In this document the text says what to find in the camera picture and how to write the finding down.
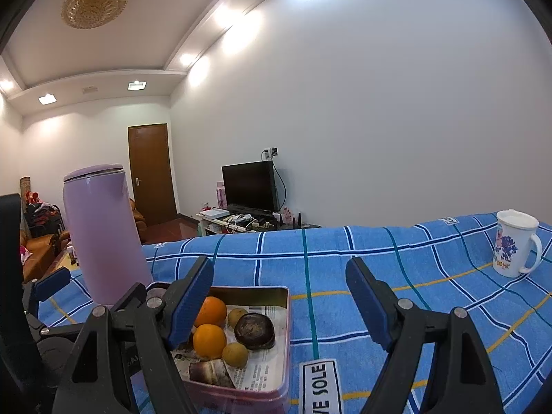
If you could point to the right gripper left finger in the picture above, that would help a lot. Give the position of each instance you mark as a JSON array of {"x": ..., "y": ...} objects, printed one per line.
[{"x": 161, "y": 324}]

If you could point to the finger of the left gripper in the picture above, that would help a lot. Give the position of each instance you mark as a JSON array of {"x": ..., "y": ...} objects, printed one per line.
[
  {"x": 40, "y": 290},
  {"x": 125, "y": 309}
]

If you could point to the large orange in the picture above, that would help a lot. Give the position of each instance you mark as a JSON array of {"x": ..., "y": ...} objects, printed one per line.
[{"x": 209, "y": 341}]

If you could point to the tan striped small fruit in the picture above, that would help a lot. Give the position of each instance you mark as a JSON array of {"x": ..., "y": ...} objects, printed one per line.
[{"x": 235, "y": 355}]

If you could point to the small yellow-green fruit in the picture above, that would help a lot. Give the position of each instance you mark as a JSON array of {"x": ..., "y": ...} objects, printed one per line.
[{"x": 234, "y": 315}]

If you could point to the dark brown wrinkled fruit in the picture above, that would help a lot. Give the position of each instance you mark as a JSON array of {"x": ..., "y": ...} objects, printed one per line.
[{"x": 255, "y": 332}]

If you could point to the purple cylindrical kettle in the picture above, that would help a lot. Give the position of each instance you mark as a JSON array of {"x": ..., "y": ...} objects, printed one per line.
[{"x": 104, "y": 232}]

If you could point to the blue plaid cloth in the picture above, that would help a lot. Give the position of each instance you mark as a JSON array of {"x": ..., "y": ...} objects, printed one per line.
[{"x": 438, "y": 265}]

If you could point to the white tv stand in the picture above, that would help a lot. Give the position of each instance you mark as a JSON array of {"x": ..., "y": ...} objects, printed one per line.
[{"x": 218, "y": 221}]

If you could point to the pink metal tin tray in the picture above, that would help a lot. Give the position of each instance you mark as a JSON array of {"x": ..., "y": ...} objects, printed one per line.
[{"x": 263, "y": 385}]

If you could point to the white printed mug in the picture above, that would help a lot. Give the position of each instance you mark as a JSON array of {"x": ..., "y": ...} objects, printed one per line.
[{"x": 518, "y": 250}]

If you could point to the pink box beside television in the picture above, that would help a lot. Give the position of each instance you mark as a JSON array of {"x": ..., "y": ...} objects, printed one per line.
[{"x": 221, "y": 195}]

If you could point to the brown wooden door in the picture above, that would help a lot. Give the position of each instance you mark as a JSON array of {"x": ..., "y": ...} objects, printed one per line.
[{"x": 151, "y": 172}]

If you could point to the black television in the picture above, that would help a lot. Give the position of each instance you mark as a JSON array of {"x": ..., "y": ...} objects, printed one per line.
[{"x": 250, "y": 187}]

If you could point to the gold ceiling lamp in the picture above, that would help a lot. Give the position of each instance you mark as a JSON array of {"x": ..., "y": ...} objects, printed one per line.
[{"x": 89, "y": 14}]

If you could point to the wall power outlet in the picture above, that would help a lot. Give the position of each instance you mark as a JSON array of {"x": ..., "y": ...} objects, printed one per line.
[{"x": 269, "y": 154}]

